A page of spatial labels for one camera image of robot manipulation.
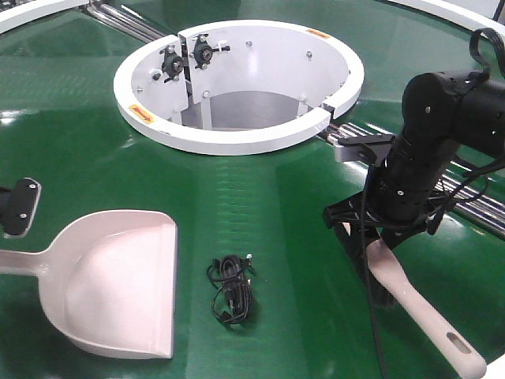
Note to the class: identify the pink hand brush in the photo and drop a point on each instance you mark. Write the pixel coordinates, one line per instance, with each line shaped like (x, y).
(387, 281)

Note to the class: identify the white outer rim left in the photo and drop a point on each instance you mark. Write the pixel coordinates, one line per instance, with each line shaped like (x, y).
(33, 10)

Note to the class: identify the right black bearing unit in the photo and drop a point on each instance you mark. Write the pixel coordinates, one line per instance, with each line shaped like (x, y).
(203, 52)

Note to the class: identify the black bearing unit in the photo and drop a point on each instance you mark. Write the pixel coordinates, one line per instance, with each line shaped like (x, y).
(173, 64)
(203, 52)

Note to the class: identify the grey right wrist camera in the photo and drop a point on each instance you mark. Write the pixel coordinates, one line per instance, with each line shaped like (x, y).
(370, 149)

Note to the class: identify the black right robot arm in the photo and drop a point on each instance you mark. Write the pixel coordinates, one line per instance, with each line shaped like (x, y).
(441, 112)

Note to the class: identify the steel rollers rear strip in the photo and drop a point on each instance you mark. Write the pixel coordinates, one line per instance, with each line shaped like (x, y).
(122, 20)

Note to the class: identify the white outer rim right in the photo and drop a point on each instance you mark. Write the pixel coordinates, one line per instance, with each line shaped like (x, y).
(470, 15)

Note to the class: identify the steel rollers strip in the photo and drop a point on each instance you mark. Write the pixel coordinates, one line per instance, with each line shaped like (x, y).
(122, 20)
(485, 211)

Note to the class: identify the steel rollers right strip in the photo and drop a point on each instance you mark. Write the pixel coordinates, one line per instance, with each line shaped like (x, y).
(485, 211)

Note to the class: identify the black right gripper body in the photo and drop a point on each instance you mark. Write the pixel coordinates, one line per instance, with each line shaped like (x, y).
(393, 233)

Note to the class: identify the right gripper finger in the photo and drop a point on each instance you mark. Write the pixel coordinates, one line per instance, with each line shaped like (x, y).
(350, 236)

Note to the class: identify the left black bearing unit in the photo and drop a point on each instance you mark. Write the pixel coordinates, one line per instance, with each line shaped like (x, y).
(173, 64)

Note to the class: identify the white rim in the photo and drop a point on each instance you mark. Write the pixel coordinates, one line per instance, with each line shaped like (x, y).
(33, 10)
(470, 15)

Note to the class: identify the white central ring guard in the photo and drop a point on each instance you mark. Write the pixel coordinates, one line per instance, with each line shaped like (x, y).
(279, 85)

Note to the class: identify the pink plastic dustpan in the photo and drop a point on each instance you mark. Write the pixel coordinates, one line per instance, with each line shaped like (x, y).
(107, 282)

